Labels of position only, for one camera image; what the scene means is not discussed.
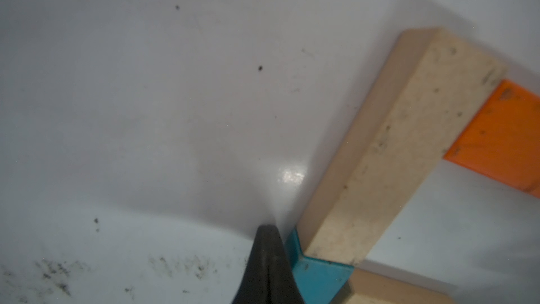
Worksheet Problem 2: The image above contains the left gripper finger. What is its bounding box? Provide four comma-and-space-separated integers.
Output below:
232, 225, 305, 304

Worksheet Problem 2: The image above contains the teal wooden block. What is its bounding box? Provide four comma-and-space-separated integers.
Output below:
285, 229, 354, 304

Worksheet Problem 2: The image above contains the natural block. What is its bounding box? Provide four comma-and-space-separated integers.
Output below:
330, 269, 454, 304
296, 28, 508, 266

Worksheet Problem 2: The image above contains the orange block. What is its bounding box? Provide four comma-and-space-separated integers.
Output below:
444, 80, 539, 198

